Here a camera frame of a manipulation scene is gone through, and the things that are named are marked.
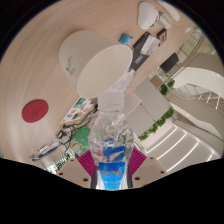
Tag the flat round red coaster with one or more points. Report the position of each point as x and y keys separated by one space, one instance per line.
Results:
x=35 y=111

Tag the black chair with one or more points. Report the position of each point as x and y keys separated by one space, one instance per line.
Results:
x=169 y=62

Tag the white power strip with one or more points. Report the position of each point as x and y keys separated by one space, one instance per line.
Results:
x=171 y=9

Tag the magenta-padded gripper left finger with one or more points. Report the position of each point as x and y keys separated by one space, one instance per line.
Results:
x=73 y=173

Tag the white paper slip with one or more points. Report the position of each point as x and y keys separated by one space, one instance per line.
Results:
x=188 y=29

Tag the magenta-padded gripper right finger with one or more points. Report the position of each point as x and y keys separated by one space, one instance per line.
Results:
x=148 y=171

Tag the white packet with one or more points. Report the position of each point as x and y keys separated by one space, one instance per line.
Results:
x=48 y=148

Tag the small red and black box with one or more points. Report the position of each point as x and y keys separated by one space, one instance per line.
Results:
x=161 y=36

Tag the white paper cup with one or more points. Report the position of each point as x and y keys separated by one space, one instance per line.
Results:
x=100 y=71

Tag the small grey device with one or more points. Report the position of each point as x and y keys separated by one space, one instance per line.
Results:
x=164 y=20

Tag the printed booklet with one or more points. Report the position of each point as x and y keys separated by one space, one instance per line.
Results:
x=123 y=81

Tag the ceiling strip lights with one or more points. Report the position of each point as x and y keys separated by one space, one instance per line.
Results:
x=180 y=146

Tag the white computer mouse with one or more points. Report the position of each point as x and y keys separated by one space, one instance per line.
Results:
x=147 y=15

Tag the black folder with white card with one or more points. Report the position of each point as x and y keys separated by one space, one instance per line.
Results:
x=141 y=50

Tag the low planter with green plants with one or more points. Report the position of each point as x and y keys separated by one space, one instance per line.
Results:
x=165 y=88

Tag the glass balustrade railing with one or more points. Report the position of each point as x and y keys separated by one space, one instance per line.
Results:
x=200 y=66

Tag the clear blue-labelled water bottle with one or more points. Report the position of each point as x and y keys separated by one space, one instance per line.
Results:
x=111 y=166

